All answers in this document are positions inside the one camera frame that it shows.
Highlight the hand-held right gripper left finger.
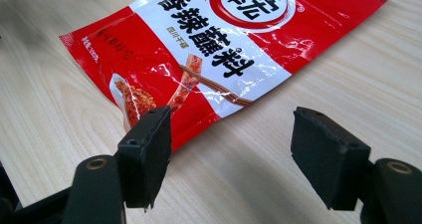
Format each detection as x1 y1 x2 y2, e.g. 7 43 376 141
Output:
116 106 173 210

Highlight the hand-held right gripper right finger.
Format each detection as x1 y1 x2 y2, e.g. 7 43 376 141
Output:
290 106 372 212

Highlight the red and white seasoning packet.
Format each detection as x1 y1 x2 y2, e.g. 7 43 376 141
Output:
59 0 400 152

